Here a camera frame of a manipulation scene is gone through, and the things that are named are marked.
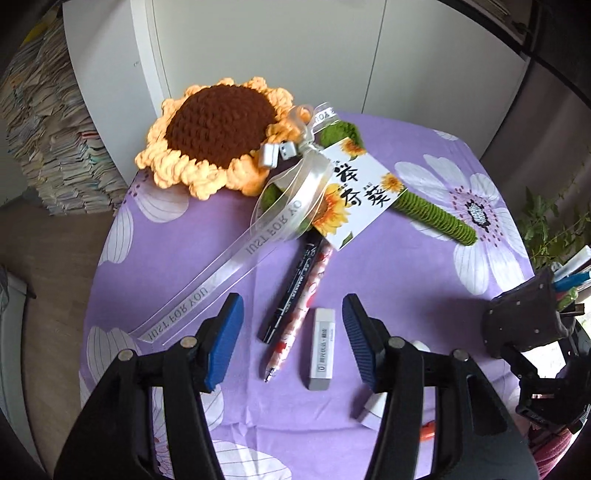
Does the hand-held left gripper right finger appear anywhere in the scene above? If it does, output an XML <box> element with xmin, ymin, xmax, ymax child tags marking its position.
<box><xmin>342</xmin><ymin>293</ymin><xmax>541</xmax><ymax>480</ymax></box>

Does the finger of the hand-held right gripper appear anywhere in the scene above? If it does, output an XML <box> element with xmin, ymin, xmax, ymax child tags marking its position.
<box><xmin>501</xmin><ymin>342</ymin><xmax>540</xmax><ymax>395</ymax></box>
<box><xmin>560</xmin><ymin>318</ymin><xmax>591</xmax><ymax>372</ymax></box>

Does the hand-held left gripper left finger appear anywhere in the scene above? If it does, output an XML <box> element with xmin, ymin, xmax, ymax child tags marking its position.
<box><xmin>53</xmin><ymin>293</ymin><xmax>245</xmax><ymax>480</ymax></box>

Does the white grey eraser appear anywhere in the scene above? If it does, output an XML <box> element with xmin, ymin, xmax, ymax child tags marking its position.
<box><xmin>307</xmin><ymin>308</ymin><xmax>341</xmax><ymax>391</ymax></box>

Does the black pen holder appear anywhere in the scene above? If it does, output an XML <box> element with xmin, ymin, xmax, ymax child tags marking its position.
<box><xmin>482</xmin><ymin>269</ymin><xmax>578</xmax><ymax>359</ymax></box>

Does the pink patterned pen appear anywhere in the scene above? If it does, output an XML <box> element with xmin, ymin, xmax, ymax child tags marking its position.
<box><xmin>263</xmin><ymin>244</ymin><xmax>334</xmax><ymax>383</ymax></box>

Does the black marker pen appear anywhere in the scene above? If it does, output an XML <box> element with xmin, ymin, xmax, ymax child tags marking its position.
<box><xmin>257</xmin><ymin>229</ymin><xmax>326</xmax><ymax>343</ymax></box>

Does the white pen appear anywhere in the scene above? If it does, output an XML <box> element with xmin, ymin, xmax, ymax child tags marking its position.
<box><xmin>551</xmin><ymin>247</ymin><xmax>591</xmax><ymax>280</ymax></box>

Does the purple floral tablecloth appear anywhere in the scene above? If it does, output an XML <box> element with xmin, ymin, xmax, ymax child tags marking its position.
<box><xmin>78</xmin><ymin>113</ymin><xmax>539</xmax><ymax>480</ymax></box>

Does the green leafy plant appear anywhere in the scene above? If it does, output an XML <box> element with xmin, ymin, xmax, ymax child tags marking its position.
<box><xmin>519</xmin><ymin>187</ymin><xmax>591</xmax><ymax>268</ymax></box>

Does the translucent white printed ribbon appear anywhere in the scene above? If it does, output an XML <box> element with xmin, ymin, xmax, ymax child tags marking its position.
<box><xmin>127</xmin><ymin>104</ymin><xmax>340</xmax><ymax>344</ymax></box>

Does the sunflower print gift card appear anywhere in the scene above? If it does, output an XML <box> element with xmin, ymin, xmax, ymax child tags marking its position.
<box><xmin>318</xmin><ymin>140</ymin><xmax>407</xmax><ymax>251</ymax></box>

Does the crocheted sunflower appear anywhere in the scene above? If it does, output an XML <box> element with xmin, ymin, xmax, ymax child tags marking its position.
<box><xmin>135</xmin><ymin>78</ymin><xmax>478</xmax><ymax>245</ymax></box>

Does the stack of books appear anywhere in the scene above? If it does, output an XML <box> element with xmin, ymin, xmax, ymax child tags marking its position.
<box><xmin>0</xmin><ymin>18</ymin><xmax>130</xmax><ymax>215</ymax></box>

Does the white cabinet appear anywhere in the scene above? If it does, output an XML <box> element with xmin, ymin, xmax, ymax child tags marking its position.
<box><xmin>62</xmin><ymin>0</ymin><xmax>532</xmax><ymax>185</ymax></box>

